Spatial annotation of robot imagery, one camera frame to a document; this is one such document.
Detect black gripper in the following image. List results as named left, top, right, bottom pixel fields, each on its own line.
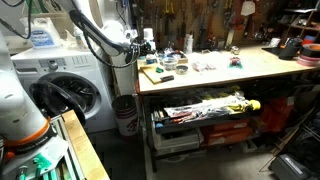
left=125, top=42, right=141, bottom=64

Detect brown wooden board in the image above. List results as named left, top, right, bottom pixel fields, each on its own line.
left=139, top=63, right=175, bottom=85

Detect white bottle blue label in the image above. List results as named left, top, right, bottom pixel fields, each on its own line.
left=143, top=27, right=158, bottom=65

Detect white cabinet panel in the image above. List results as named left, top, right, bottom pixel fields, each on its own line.
left=109, top=53, right=138, bottom=96

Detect small wooden box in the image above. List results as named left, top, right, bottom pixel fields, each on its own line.
left=173, top=49, right=190, bottom=65

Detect round metal tin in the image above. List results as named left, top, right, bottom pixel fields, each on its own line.
left=175, top=64, right=190, bottom=76

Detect white spray bottle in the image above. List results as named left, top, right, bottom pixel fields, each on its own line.
left=72, top=25, right=89, bottom=51

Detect slim white bottle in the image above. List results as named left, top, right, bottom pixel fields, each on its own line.
left=184, top=33, right=195, bottom=55

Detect white plastic bucket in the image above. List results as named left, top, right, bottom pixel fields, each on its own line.
left=111, top=94, right=139, bottom=142

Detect white front-load washing machine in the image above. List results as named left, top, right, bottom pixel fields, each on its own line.
left=11, top=35, right=118, bottom=134

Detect clear plastic bags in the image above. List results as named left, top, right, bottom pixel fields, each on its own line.
left=191, top=60, right=218, bottom=73

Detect clear bag of tools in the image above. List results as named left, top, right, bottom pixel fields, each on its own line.
left=163, top=93, right=248, bottom=118

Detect white detergent jug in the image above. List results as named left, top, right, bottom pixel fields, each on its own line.
left=28, top=17, right=63, bottom=49

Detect black tool tray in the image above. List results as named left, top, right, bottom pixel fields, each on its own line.
left=151, top=99, right=252, bottom=135

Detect shiny metal part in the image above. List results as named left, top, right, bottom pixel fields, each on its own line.
left=229, top=45, right=241, bottom=56

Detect red and green toy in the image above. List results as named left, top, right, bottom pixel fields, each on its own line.
left=227, top=55, right=244, bottom=70

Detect light wooden plank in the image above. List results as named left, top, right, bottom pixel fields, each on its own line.
left=61, top=109, right=111, bottom=180

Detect orange cardboard box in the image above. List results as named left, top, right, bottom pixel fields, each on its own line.
left=209, top=118, right=251, bottom=132
left=201, top=126, right=255, bottom=147

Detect white scraper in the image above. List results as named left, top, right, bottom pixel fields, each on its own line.
left=240, top=0, right=257, bottom=17

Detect wooden top workbench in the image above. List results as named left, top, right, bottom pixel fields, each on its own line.
left=134, top=44, right=320, bottom=173

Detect yellow glove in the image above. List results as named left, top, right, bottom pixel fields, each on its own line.
left=229, top=99, right=262, bottom=113

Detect black cylinder cup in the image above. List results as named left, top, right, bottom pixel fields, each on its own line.
left=278, top=37, right=304, bottom=61

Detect wooden cubby organizer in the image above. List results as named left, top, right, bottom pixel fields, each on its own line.
left=283, top=7, right=320, bottom=45

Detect pink disc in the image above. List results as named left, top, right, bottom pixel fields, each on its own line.
left=296, top=54, right=320, bottom=67

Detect black tape roll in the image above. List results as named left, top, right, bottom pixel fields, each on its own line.
left=300, top=43, right=320, bottom=58

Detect black floor box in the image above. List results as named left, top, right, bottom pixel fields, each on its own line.
left=268, top=153, right=316, bottom=180

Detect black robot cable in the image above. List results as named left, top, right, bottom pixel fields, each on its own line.
left=0, top=0, right=141, bottom=69

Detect pegboard tool wall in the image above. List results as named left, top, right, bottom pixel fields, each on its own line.
left=136, top=0, right=288, bottom=51

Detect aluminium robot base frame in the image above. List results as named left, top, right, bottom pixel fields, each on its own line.
left=14, top=114, right=87, bottom=180

